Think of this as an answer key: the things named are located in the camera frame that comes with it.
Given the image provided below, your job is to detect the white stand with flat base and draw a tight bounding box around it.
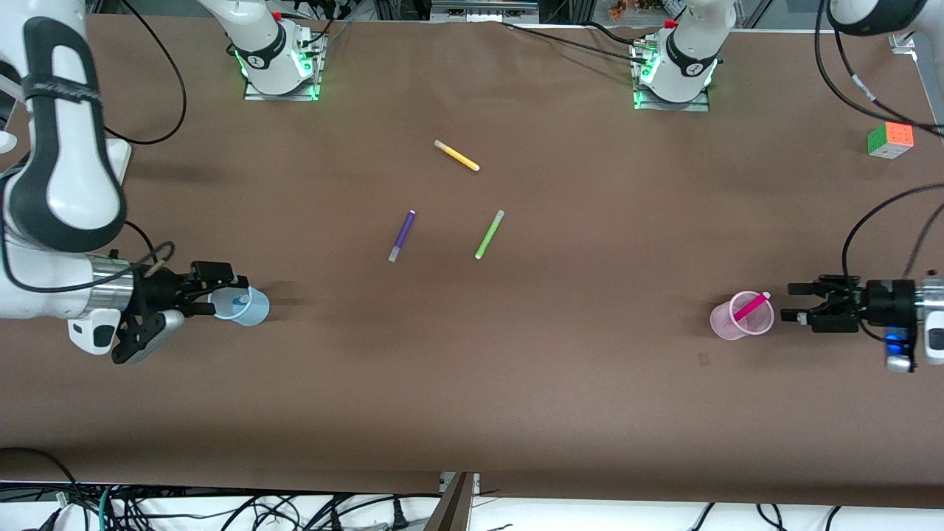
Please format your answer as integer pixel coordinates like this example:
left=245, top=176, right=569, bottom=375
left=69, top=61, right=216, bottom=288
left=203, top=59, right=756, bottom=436
left=103, top=139, right=132, bottom=182

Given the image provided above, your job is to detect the green marker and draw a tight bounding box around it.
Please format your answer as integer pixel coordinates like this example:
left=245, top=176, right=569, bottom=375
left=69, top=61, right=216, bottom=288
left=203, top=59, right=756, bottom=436
left=474, top=209, right=506, bottom=260

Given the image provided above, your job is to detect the short black table cable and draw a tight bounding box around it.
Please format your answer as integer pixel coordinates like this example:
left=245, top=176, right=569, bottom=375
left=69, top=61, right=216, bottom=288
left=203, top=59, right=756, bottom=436
left=586, top=21, right=646, bottom=46

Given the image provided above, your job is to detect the dark metal table leg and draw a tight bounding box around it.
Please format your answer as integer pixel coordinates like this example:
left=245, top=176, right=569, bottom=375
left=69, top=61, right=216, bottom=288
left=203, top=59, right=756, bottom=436
left=424, top=472, right=476, bottom=531

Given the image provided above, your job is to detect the translucent pink plastic cup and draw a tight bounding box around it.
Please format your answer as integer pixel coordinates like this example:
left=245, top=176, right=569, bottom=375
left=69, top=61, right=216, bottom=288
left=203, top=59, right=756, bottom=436
left=709, top=291, right=775, bottom=341

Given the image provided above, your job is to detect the yellow marker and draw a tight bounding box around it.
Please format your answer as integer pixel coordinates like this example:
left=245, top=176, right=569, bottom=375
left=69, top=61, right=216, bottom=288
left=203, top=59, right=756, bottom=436
left=434, top=139, right=481, bottom=173

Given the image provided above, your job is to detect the translucent blue plastic cup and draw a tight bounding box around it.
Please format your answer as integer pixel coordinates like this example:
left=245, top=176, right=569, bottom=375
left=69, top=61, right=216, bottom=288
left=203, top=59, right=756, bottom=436
left=208, top=286, right=271, bottom=327

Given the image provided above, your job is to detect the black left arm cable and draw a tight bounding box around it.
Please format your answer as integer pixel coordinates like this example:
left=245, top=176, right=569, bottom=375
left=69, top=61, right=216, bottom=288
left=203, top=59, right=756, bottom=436
left=814, top=0, right=944, bottom=282

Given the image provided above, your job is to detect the pink marker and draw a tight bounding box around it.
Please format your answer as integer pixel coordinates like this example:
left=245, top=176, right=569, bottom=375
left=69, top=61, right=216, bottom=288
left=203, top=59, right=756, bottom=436
left=732, top=291, right=771, bottom=322

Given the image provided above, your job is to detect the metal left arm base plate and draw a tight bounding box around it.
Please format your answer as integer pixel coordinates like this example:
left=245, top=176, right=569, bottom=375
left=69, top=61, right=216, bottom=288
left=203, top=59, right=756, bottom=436
left=633, top=41, right=711, bottom=113

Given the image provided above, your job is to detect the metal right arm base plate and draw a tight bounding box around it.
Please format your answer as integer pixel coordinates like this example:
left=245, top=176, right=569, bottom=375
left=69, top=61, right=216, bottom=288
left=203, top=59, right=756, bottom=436
left=243, top=29, right=322, bottom=103

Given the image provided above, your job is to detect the black looped floor cable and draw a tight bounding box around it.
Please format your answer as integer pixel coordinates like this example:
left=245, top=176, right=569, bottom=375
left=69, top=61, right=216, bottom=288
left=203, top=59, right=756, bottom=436
left=0, top=446, right=93, bottom=531

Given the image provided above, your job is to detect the long black table cable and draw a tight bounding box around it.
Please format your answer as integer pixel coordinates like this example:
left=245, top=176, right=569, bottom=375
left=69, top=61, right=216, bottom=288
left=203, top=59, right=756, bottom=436
left=501, top=21, right=653, bottom=67

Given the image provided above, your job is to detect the purple marker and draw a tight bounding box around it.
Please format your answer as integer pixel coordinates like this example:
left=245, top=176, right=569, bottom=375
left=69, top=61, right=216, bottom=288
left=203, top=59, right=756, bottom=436
left=388, top=210, right=417, bottom=263

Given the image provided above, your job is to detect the colourful puzzle cube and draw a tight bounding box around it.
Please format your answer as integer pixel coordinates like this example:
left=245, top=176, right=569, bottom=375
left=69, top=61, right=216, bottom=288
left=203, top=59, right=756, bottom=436
left=867, top=122, right=915, bottom=160

